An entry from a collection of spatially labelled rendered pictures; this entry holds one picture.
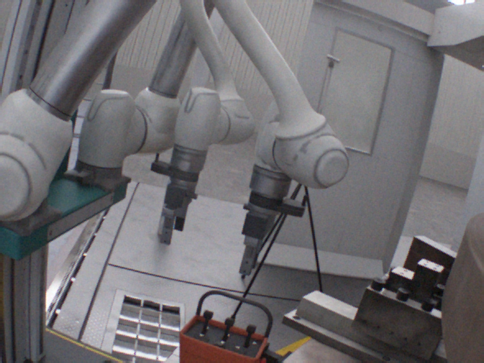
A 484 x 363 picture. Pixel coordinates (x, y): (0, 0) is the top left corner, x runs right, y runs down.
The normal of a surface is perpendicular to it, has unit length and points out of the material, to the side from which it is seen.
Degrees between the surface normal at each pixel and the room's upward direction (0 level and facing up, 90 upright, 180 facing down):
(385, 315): 90
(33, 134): 79
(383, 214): 90
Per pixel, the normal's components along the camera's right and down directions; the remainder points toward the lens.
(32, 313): -0.13, 0.18
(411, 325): -0.57, 0.04
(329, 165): 0.39, 0.41
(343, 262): 0.26, -0.62
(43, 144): 0.70, 0.16
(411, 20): 0.11, 0.24
